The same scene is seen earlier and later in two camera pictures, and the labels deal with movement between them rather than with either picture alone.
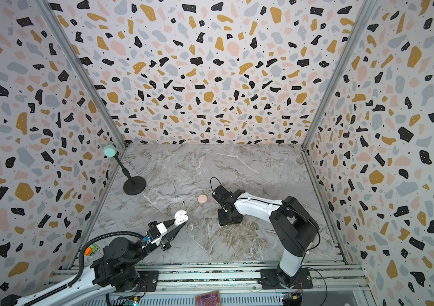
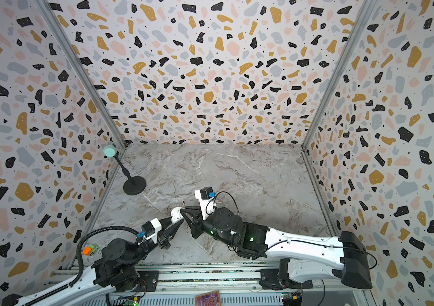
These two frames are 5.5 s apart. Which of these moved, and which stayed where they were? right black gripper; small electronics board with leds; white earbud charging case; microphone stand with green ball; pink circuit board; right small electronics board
Moved: right black gripper; white earbud charging case
Stayed: right small electronics board; pink circuit board; small electronics board with leds; microphone stand with green ball
